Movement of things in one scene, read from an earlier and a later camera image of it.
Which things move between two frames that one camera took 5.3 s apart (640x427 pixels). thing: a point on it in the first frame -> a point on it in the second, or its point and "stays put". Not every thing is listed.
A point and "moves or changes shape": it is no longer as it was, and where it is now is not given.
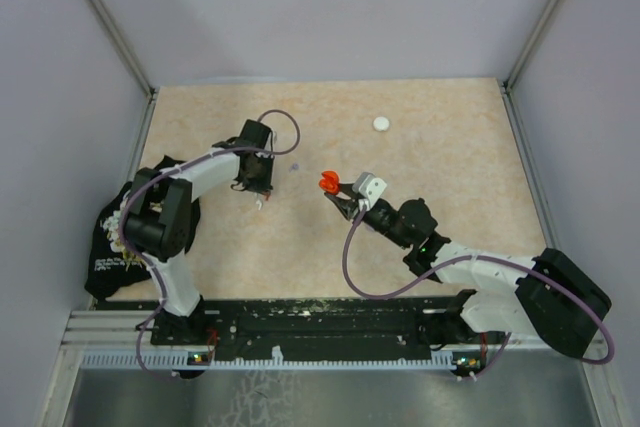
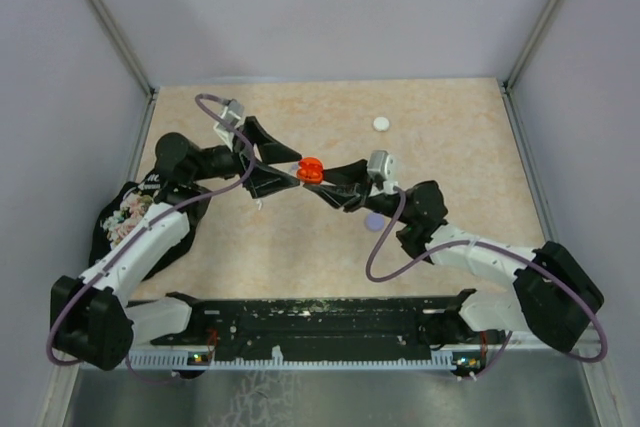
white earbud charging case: x=381 y=123 stays put
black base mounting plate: x=318 y=325 stays put
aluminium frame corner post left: x=118 y=36 stays put
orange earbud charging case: x=330 y=183 moves or changes shape
